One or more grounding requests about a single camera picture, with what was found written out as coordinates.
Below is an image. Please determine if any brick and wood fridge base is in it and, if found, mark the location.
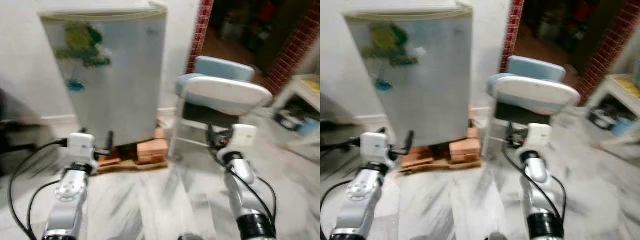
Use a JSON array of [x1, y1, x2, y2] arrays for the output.
[[397, 125, 483, 174], [96, 125, 172, 174]]

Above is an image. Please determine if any small silver fridge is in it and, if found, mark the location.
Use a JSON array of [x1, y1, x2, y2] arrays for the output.
[[38, 0, 169, 149], [343, 0, 475, 149]]

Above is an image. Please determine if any light blue white plastic chair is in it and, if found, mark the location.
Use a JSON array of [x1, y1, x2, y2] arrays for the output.
[[170, 56, 274, 161], [482, 55, 582, 161]]

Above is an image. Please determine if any white shelf table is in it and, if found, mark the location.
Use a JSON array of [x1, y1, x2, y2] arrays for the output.
[[585, 74, 640, 151], [271, 74, 321, 147]]

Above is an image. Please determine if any green flower sticker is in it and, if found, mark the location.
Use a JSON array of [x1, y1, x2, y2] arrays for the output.
[[361, 24, 419, 68], [54, 22, 113, 69]]

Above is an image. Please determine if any narrow red brick pillar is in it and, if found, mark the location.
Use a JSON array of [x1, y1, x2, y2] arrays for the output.
[[185, 0, 216, 76], [499, 0, 526, 75]]

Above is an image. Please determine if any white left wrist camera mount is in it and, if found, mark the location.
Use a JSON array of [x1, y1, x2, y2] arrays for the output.
[[360, 132, 396, 171], [66, 132, 99, 173]]

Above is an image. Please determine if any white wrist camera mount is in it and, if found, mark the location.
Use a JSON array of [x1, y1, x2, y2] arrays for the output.
[[524, 123, 553, 160], [360, 132, 396, 171], [66, 132, 99, 173], [226, 124, 259, 162]]

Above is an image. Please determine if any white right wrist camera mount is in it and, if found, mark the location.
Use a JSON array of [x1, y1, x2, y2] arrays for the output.
[[524, 123, 553, 160], [226, 124, 259, 162]]

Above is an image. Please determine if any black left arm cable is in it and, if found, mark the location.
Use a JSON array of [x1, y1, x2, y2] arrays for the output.
[[7, 139, 69, 240], [320, 179, 352, 240], [26, 179, 62, 240]]

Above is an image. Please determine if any wide red brick wall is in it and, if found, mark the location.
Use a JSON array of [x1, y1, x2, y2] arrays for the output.
[[262, 4, 321, 97], [577, 2, 640, 106]]

